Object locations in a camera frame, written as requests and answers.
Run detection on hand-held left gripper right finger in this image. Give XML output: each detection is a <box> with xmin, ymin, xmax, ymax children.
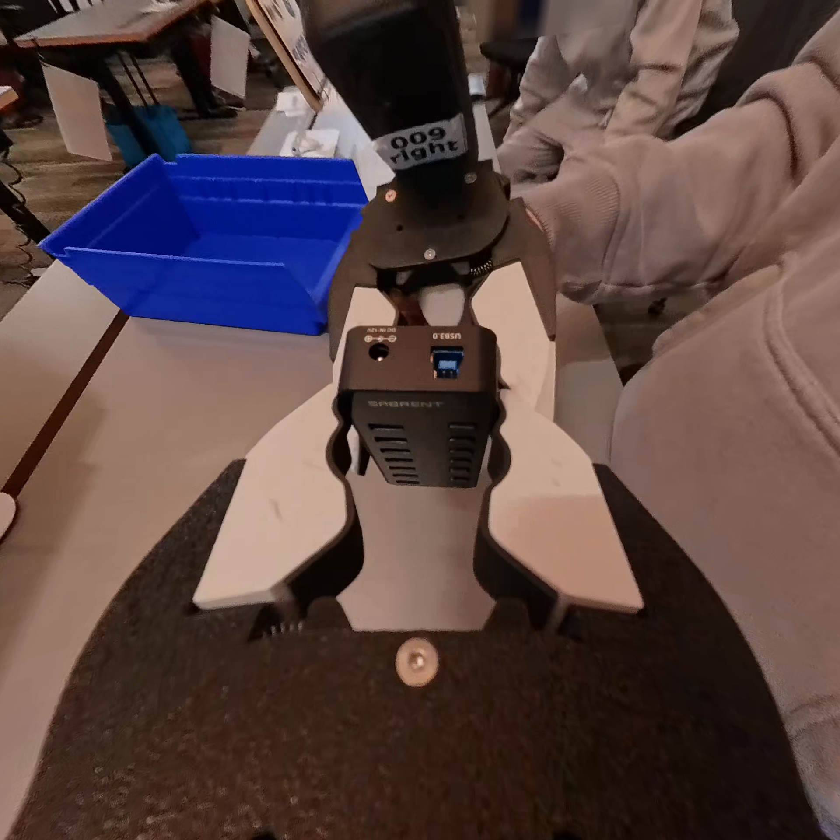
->
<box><xmin>472</xmin><ymin>387</ymin><xmax>645</xmax><ymax>629</ymax></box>

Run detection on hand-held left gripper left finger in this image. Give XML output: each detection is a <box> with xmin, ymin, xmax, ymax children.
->
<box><xmin>192</xmin><ymin>385</ymin><xmax>366</xmax><ymax>616</ymax></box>

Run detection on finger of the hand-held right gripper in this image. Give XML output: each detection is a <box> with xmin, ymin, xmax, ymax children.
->
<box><xmin>467</xmin><ymin>262</ymin><xmax>559</xmax><ymax>421</ymax></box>
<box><xmin>331</xmin><ymin>285</ymin><xmax>405</xmax><ymax>389</ymax></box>

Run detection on black usb hub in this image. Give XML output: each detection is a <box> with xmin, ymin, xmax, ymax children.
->
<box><xmin>336</xmin><ymin>325</ymin><xmax>498</xmax><ymax>490</ymax></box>

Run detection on person's right forearm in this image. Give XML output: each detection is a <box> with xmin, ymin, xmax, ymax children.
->
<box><xmin>524</xmin><ymin>20</ymin><xmax>840</xmax><ymax>309</ymax></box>

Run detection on person's grey hoodie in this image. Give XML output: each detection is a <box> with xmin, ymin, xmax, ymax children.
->
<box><xmin>610</xmin><ymin>249</ymin><xmax>840</xmax><ymax>808</ymax></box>

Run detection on black office chair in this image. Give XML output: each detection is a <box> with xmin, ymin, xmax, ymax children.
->
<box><xmin>479</xmin><ymin>36</ymin><xmax>540</xmax><ymax>101</ymax></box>

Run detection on blue plastic bin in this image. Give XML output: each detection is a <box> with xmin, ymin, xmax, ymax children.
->
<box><xmin>38</xmin><ymin>153</ymin><xmax>370</xmax><ymax>337</ymax></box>

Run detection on white hanging sheet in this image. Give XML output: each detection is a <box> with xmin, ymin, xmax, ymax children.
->
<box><xmin>41</xmin><ymin>62</ymin><xmax>114</xmax><ymax>161</ymax></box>
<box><xmin>210</xmin><ymin>16</ymin><xmax>252</xmax><ymax>96</ymax></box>

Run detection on teal bag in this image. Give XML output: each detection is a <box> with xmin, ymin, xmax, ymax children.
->
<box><xmin>105</xmin><ymin>104</ymin><xmax>193</xmax><ymax>168</ymax></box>

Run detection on wooden background desk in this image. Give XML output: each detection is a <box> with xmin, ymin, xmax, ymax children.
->
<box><xmin>13</xmin><ymin>0</ymin><xmax>224</xmax><ymax>119</ymax></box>

